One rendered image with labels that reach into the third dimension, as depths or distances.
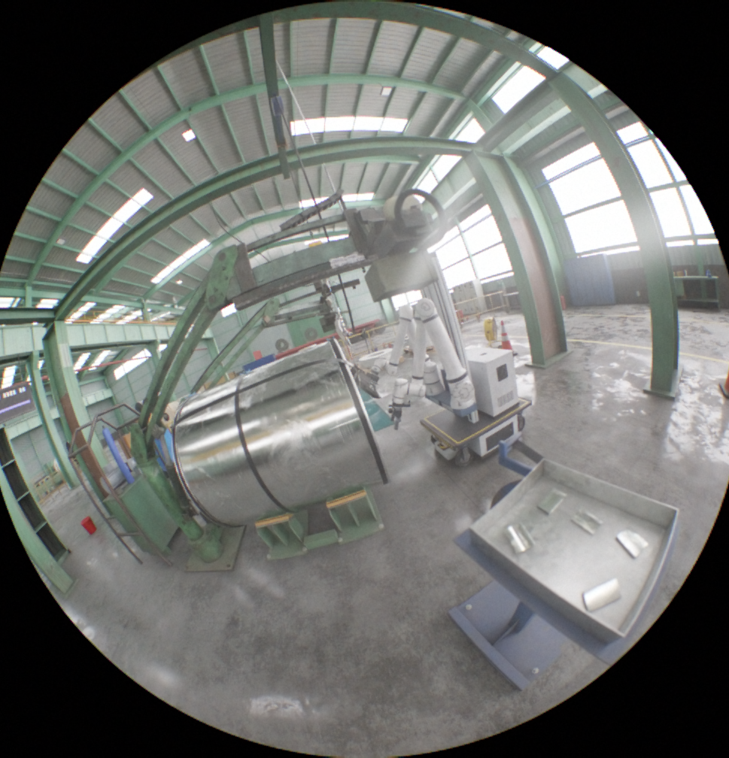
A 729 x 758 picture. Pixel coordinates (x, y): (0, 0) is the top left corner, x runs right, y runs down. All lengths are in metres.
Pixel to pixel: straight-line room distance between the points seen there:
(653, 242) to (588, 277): 7.41
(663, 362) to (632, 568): 2.94
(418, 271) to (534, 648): 1.67
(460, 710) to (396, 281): 1.75
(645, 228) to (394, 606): 3.70
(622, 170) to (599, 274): 7.23
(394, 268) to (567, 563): 0.84
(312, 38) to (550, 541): 12.24
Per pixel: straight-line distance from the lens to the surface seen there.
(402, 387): 1.63
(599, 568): 0.46
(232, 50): 11.99
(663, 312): 3.18
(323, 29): 11.86
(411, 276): 0.80
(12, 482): 6.28
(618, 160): 3.31
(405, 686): 1.43
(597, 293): 10.27
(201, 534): 2.41
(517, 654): 1.41
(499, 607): 1.46
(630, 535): 0.50
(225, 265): 1.28
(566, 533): 0.49
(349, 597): 1.65
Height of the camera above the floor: 1.40
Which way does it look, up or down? 13 degrees down
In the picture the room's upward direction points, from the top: 19 degrees counter-clockwise
